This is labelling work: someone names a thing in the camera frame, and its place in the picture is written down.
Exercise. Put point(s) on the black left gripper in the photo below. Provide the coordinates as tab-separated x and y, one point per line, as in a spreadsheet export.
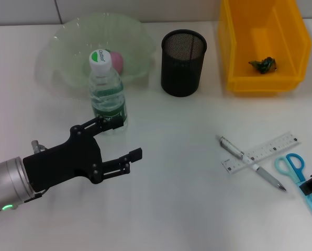
64	162

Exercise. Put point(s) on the clear green-label water bottle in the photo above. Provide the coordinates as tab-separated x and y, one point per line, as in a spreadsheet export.
106	91

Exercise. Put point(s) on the clear plastic ruler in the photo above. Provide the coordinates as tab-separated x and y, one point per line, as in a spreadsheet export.
271	149

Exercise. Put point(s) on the pink toy peach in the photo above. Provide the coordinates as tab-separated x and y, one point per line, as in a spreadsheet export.
117	61

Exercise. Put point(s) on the silver white pen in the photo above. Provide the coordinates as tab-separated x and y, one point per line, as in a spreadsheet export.
232	149

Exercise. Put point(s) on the green plastic wrapper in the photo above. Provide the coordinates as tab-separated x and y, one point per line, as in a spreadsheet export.
263	65

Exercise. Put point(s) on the black mesh pen holder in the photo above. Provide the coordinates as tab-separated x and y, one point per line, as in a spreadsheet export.
182	75

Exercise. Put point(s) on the translucent green fruit plate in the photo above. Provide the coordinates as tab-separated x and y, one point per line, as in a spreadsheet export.
67	52

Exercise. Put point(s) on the yellow plastic bin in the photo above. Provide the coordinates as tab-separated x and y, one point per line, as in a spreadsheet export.
266	34

